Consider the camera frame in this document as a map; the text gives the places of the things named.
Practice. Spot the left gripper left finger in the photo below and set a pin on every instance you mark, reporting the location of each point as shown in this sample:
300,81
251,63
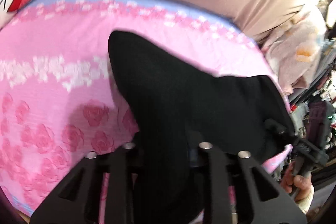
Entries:
76,199

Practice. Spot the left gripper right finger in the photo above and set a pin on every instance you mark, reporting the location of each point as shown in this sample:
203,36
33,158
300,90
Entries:
235,188

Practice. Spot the black pants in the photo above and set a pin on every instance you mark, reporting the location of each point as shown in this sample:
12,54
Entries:
191,126

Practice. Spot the person's right hand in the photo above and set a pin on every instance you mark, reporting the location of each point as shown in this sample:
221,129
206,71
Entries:
301,183

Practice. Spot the cluttered shelf items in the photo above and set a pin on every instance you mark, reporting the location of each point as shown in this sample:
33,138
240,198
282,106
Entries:
320,111

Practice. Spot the pink floral bed sheet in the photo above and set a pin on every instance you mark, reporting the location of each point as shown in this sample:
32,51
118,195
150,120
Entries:
59,98

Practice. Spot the pale floral blanket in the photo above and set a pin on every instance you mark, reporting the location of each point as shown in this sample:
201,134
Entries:
293,49

